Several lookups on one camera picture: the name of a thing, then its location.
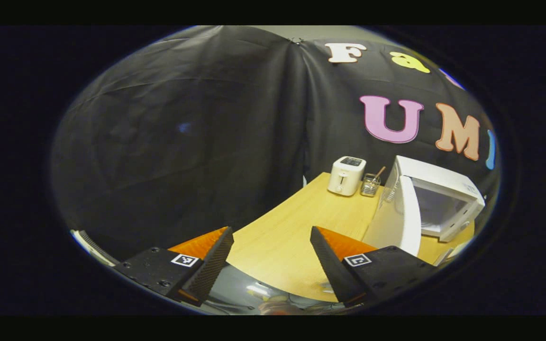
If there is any white food tray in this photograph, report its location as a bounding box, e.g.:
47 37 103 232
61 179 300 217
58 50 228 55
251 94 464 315
433 242 468 267

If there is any white microwave oven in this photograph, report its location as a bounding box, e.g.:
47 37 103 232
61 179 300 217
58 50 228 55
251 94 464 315
362 155 486 257

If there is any black backdrop cloth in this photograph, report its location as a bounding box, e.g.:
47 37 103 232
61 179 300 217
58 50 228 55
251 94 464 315
50 26 500 256

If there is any white toaster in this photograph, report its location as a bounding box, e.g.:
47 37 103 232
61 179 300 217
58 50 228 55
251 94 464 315
327 156 367 197

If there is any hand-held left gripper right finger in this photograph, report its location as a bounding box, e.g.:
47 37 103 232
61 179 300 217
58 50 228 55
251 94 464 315
309 226 439 307

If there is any wire utensil holder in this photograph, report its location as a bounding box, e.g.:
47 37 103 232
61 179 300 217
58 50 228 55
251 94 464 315
361 166 386 197

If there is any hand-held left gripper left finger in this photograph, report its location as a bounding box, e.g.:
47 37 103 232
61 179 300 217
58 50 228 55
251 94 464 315
112 226 235 307

